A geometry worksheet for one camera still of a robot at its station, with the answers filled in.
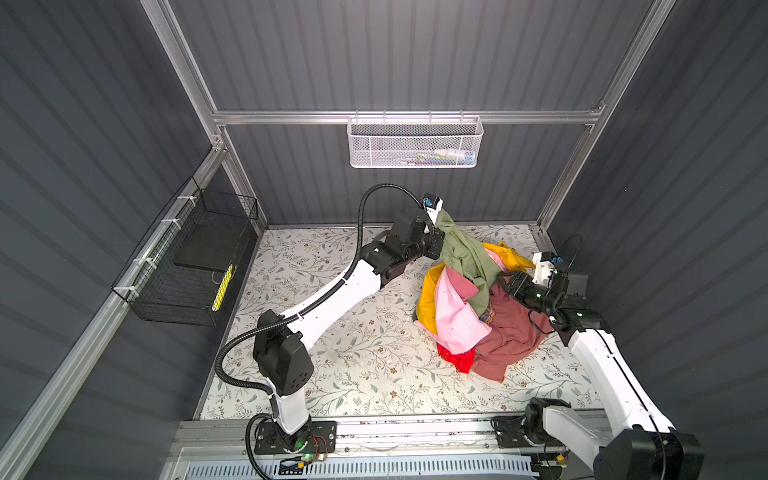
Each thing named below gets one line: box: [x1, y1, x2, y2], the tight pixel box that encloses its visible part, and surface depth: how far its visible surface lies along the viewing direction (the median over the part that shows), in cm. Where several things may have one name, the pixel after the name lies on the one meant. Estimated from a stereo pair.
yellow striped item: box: [212, 264, 233, 312], surface depth 70 cm
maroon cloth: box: [472, 281, 555, 382], surface depth 88 cm
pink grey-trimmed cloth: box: [414, 248, 507, 355], surface depth 81 cm
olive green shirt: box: [436, 210, 503, 317], surface depth 81 cm
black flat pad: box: [174, 221, 247, 271], surface depth 76 cm
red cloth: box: [436, 342, 476, 374], surface depth 86 cm
